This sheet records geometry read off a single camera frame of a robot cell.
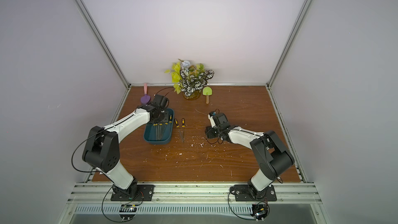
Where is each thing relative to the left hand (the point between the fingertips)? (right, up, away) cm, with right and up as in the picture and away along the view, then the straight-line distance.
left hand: (166, 116), depth 93 cm
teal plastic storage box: (-5, -11, +2) cm, 12 cm away
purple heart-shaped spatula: (-21, +11, +20) cm, 31 cm away
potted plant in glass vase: (+15, +22, -5) cm, 27 cm away
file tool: (+10, -7, +4) cm, 13 cm away
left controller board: (-13, -43, -21) cm, 50 cm away
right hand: (+26, -6, -1) cm, 27 cm away
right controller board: (+49, -41, -23) cm, 68 cm away
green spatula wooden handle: (+26, +17, +23) cm, 38 cm away
